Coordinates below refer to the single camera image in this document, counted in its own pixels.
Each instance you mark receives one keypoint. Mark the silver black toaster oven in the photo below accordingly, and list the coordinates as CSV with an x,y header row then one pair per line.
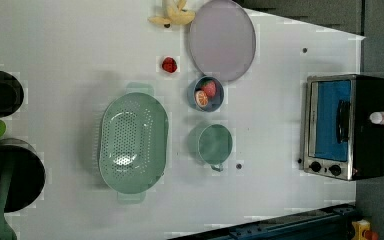
x,y
340,141

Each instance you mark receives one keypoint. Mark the orange slice toy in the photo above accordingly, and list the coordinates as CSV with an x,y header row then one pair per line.
x,y
201,99

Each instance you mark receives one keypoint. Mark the small blue bowl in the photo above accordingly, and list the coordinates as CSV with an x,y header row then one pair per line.
x,y
214,103

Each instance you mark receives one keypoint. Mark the strawberry toy in bowl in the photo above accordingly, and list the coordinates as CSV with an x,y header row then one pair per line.
x,y
209,88

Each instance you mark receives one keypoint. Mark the loose red strawberry toy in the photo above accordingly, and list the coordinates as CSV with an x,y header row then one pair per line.
x,y
169,65

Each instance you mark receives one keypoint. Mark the green perforated colander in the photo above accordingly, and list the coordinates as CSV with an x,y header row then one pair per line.
x,y
133,143

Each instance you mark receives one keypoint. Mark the large lilac round plate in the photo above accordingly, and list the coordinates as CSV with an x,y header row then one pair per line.
x,y
222,40

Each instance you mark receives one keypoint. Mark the yellow plush toy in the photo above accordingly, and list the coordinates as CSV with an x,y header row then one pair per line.
x,y
175,14

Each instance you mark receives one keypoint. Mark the large black pot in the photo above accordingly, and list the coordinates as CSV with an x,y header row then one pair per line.
x,y
28,178

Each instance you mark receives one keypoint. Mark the yellow orange object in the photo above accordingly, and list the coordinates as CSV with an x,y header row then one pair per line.
x,y
363,231

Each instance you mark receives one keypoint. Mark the green spatula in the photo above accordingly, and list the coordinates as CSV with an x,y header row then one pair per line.
x,y
6,231

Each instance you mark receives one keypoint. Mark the green cup with handle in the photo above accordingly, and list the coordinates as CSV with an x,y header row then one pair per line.
x,y
210,143

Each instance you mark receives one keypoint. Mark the blue metal frame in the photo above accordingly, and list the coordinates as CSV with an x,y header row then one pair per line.
x,y
330,223

